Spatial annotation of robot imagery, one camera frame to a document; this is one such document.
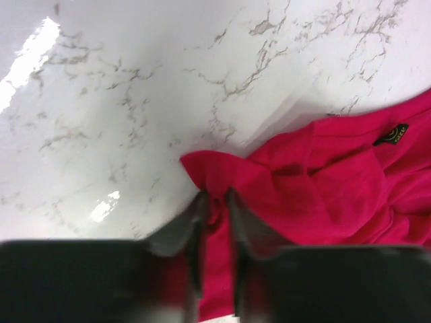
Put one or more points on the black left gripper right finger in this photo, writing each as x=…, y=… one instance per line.
x=277, y=280

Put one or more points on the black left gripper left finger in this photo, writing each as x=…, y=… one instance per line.
x=156, y=279

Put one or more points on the crimson red t-shirt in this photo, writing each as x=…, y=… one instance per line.
x=340, y=180

